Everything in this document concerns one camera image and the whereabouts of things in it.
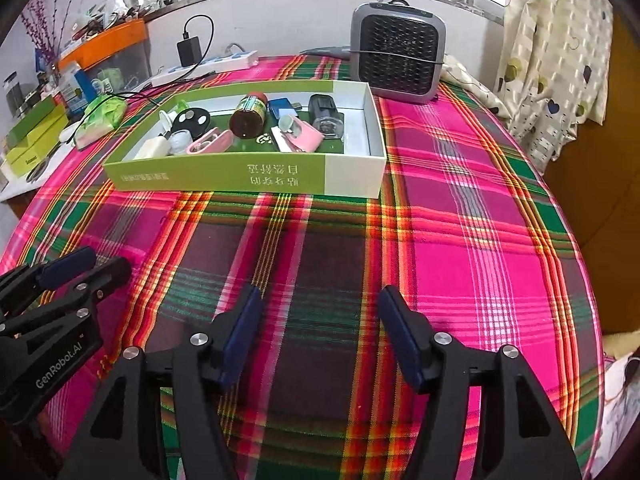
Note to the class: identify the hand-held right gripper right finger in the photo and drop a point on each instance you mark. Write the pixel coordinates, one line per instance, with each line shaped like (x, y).
(400, 337)

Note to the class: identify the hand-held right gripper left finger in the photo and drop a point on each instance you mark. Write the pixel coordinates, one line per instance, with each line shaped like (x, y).
(242, 337)

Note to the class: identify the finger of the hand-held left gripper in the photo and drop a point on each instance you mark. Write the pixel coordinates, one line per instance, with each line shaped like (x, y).
(107, 275)
(70, 265)

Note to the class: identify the white charger cube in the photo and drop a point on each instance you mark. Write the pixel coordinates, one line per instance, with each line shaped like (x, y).
(150, 148)

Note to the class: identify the small white jar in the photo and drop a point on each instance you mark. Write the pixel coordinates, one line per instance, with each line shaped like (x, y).
(180, 144)

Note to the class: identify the green and white cardboard box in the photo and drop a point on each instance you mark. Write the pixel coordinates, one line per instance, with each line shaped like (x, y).
(250, 175)

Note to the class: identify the green and white suction holder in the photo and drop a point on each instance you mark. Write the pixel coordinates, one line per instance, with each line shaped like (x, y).
(166, 122)

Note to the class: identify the pink ear hook holder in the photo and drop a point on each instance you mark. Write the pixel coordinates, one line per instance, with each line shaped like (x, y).
(212, 142)
(305, 136)

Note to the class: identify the black round disc white buttons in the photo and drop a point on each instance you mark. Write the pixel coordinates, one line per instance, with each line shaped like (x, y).
(192, 120)

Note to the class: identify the brown medicine bottle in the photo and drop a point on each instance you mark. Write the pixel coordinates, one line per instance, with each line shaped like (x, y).
(247, 115)

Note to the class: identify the blue usb tester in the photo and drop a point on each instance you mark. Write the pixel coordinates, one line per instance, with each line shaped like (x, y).
(282, 107)

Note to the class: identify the black device with clear end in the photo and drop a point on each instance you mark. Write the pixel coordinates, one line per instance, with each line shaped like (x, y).
(326, 115)

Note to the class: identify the black scissors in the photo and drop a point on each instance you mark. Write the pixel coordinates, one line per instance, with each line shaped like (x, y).
(37, 169)

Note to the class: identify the lime green cardboard box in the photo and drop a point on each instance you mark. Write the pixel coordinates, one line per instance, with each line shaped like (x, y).
(37, 152)

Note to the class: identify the white computer mouse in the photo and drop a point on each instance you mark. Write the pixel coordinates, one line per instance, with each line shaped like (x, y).
(69, 134)

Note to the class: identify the plaid tablecloth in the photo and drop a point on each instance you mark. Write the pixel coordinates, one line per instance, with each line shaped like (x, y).
(475, 220)

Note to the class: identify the dark green cardboard box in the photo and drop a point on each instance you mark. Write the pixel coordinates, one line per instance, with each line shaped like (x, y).
(32, 122)

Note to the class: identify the green tissue pack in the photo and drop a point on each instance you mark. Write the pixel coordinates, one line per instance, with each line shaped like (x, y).
(102, 117)

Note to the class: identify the blue and white carton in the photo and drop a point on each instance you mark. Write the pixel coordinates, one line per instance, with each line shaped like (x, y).
(77, 89)

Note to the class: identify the clear bin with orange lid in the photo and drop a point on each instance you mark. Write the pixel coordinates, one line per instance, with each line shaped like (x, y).
(107, 42)

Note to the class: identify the white printed cloth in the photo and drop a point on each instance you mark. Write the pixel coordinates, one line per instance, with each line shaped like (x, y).
(620, 410)

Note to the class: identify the white power strip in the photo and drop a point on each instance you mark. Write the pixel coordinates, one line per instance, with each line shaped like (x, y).
(215, 66)

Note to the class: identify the black charger adapter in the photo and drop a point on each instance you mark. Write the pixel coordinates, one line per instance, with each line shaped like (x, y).
(188, 51)

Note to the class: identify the wooden wardrobe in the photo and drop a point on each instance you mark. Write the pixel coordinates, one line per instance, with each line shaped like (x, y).
(610, 210)

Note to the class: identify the purple flower branches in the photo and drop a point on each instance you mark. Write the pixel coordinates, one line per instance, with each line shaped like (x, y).
(42, 15)

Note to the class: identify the pile of small windowsill items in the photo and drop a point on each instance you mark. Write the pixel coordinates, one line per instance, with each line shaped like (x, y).
(115, 12)

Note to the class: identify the white power plug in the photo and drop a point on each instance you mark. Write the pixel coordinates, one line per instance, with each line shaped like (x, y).
(235, 49)

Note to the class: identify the grey portable heater fan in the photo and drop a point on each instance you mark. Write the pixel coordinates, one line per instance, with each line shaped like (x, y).
(400, 50)

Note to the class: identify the cream patterned curtain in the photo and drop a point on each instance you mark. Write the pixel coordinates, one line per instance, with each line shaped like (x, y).
(555, 55)

